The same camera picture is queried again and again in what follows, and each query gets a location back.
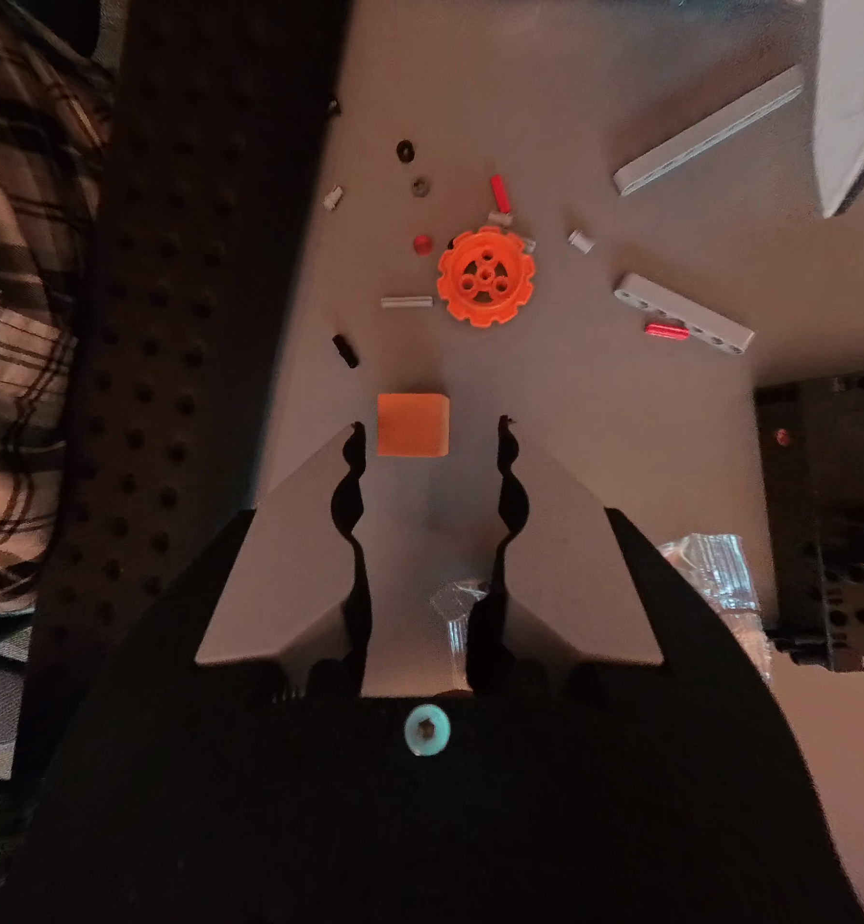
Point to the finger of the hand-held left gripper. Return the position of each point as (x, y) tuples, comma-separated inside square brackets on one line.
[(854, 86)]

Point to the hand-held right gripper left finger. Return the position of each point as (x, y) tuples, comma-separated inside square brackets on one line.
[(280, 592)]

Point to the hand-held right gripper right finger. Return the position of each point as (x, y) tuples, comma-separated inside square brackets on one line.
[(576, 592)]

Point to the shiny bag of black parts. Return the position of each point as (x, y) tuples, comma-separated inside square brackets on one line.
[(720, 570)]

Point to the orange foam block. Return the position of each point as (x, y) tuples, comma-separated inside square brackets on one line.
[(412, 426)]

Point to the black perforated plastic box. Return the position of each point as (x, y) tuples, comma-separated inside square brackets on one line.
[(822, 505)]

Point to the orange plastic gear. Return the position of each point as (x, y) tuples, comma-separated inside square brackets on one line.
[(484, 276)]

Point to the grey desk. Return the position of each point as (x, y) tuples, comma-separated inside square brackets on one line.
[(583, 433)]

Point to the long grey beam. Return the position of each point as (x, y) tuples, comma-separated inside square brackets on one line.
[(706, 133), (684, 314)]

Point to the black long pin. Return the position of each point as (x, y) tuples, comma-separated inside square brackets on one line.
[(345, 351)]

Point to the small red pin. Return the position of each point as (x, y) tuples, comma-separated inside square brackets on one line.
[(499, 191), (666, 330)]

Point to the thin grey axle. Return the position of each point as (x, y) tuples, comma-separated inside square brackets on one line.
[(407, 302)]

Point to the dark perforated panel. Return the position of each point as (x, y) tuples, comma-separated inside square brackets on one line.
[(186, 289)]

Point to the person's plaid shirt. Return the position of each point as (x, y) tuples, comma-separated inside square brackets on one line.
[(21, 325)]

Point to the red round stud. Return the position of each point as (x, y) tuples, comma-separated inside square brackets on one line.
[(423, 245)]

